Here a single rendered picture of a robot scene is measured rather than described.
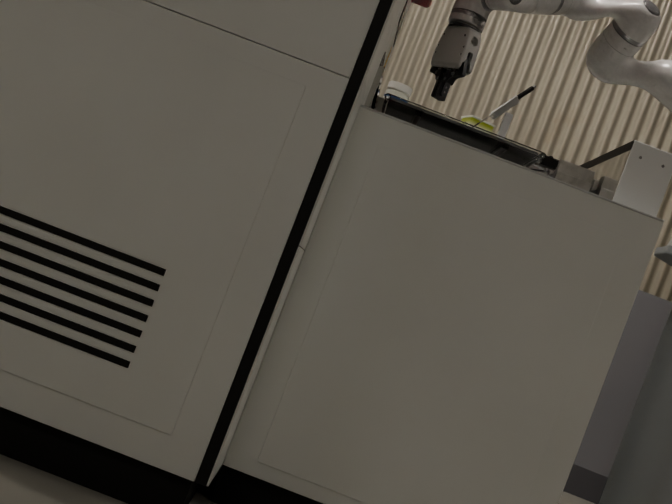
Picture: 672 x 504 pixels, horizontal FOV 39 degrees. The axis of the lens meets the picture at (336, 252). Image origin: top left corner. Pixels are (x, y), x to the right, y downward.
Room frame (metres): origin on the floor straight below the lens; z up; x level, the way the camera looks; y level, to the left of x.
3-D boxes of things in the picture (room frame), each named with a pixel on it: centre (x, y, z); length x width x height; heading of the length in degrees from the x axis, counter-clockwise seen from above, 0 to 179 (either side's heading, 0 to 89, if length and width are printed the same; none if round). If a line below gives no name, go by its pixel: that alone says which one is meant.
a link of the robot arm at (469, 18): (2.19, -0.09, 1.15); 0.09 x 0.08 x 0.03; 40
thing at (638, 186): (2.17, -0.52, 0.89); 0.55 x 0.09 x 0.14; 179
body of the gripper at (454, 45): (2.20, -0.09, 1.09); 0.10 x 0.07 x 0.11; 40
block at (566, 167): (2.10, -0.43, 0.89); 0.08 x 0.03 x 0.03; 89
